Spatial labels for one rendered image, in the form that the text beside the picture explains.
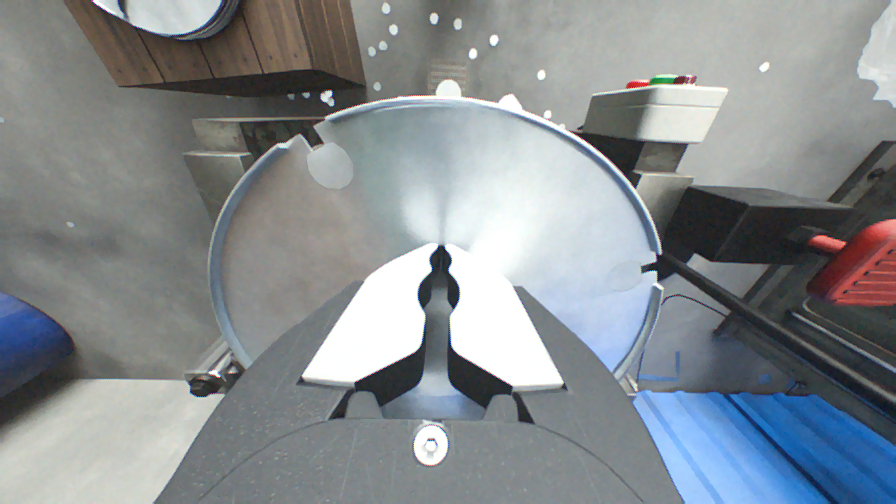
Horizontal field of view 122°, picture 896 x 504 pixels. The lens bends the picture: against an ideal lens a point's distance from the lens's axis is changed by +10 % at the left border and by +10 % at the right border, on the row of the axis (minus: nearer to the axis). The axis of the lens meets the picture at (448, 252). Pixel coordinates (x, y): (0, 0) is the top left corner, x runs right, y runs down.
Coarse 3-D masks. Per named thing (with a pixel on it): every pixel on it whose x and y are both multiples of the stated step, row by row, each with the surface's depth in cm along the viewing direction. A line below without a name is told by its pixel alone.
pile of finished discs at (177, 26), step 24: (96, 0) 39; (120, 0) 39; (144, 0) 39; (168, 0) 39; (192, 0) 38; (216, 0) 38; (240, 0) 40; (144, 24) 40; (168, 24) 40; (192, 24) 40; (216, 24) 40
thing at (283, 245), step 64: (320, 128) 11; (384, 128) 11; (448, 128) 11; (512, 128) 11; (256, 192) 13; (320, 192) 13; (384, 192) 13; (448, 192) 13; (512, 192) 13; (576, 192) 13; (256, 256) 14; (320, 256) 14; (384, 256) 14; (512, 256) 14; (576, 256) 14; (640, 256) 14; (256, 320) 17; (448, 320) 16; (576, 320) 17; (640, 320) 17; (448, 384) 19
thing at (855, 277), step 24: (816, 240) 21; (864, 240) 17; (888, 240) 17; (840, 264) 18; (864, 264) 18; (888, 264) 17; (816, 288) 20; (840, 288) 19; (864, 288) 19; (888, 288) 19
